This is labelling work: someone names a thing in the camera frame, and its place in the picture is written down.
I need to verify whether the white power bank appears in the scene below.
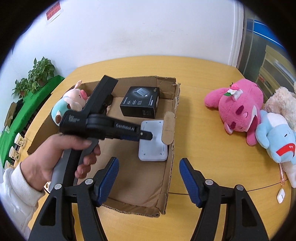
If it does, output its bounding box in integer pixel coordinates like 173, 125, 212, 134
138, 120, 168, 162

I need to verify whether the white sleeve left forearm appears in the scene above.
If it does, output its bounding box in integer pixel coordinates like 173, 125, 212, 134
1, 166, 45, 240

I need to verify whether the person's left hand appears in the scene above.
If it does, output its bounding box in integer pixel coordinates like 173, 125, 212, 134
21, 134, 92, 191

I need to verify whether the pig plush teal shirt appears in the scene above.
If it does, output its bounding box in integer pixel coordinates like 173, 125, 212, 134
51, 80, 89, 126

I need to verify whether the black product box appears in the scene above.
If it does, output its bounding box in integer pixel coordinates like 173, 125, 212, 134
120, 86, 160, 118

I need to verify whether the white earbuds case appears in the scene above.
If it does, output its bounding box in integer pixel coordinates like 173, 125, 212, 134
276, 188, 285, 204

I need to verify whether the cardboard box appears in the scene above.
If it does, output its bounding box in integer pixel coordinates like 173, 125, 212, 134
27, 75, 182, 218

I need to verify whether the green cloth table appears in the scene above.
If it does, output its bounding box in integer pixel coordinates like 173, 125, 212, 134
1, 75, 64, 166

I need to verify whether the potted green plant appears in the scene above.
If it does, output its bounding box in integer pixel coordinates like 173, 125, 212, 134
28, 57, 55, 93

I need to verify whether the light blue plush toy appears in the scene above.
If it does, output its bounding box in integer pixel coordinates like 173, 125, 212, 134
255, 110, 295, 165

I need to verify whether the pink bear plush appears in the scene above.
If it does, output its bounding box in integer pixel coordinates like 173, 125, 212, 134
204, 79, 263, 146

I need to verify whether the beige plush toy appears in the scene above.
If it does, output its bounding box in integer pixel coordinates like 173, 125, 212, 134
263, 83, 296, 188

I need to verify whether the red wall notice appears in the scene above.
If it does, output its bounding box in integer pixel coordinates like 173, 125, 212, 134
46, 1, 63, 24

